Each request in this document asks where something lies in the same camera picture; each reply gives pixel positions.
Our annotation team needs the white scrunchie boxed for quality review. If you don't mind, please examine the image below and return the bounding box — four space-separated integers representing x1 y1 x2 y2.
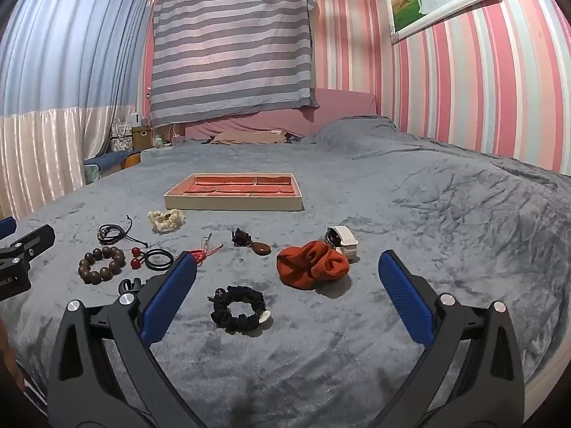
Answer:
148 209 186 234

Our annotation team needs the black flower brown pendant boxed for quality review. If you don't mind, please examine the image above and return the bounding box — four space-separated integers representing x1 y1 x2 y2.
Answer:
232 228 272 257

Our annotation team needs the beige pillow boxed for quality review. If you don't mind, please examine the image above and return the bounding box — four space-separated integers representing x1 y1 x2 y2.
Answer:
209 129 289 145

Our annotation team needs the brown storage box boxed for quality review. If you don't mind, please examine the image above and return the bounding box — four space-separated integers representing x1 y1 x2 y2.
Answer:
132 127 153 151

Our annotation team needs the wooden bead bracelet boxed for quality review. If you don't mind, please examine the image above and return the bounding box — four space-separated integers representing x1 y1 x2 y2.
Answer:
79 246 126 283

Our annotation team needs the black scrunchie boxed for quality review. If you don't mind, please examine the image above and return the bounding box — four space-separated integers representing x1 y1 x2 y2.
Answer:
208 285 272 333

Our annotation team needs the blue and white curtain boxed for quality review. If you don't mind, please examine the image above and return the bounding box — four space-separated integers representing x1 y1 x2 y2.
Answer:
0 0 155 228

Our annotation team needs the patterned storage box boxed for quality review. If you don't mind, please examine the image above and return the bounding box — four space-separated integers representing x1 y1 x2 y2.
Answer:
109 118 133 152

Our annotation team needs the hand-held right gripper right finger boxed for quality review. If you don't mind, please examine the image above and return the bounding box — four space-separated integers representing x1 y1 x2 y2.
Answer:
378 250 526 428

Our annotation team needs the brick-patterned jewelry tray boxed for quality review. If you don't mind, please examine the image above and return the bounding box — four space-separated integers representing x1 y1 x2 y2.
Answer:
164 173 305 212

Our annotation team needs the blue folded cloth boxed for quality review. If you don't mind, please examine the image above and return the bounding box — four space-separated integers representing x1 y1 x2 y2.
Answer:
84 151 135 174

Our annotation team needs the white hair clip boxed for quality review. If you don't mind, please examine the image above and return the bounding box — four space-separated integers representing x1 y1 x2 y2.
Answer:
325 226 360 263

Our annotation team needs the grey plush blanket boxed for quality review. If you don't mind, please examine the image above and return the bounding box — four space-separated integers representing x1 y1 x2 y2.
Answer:
0 116 571 428

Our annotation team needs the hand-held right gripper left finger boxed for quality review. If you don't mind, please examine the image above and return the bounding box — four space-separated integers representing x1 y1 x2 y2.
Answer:
47 251 199 428

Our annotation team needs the red knotted cord bracelet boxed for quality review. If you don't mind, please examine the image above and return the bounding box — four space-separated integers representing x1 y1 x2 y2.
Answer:
185 234 224 268

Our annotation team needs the grey striped hanging cloth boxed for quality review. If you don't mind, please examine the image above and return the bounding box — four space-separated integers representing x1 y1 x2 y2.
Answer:
149 0 320 128

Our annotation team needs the red bead hair tie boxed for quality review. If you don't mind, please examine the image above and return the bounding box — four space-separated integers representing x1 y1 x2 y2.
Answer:
130 246 176 272

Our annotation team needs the black hair clip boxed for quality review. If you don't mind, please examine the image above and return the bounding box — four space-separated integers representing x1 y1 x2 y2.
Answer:
118 278 144 297

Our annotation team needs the orange scrunchie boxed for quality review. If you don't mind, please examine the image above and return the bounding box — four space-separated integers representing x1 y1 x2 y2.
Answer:
277 241 349 287

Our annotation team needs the pink headboard cover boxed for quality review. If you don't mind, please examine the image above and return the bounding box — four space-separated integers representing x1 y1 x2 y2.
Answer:
185 88 380 144

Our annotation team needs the black cord bracelet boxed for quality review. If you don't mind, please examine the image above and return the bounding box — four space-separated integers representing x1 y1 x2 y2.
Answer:
98 215 149 249

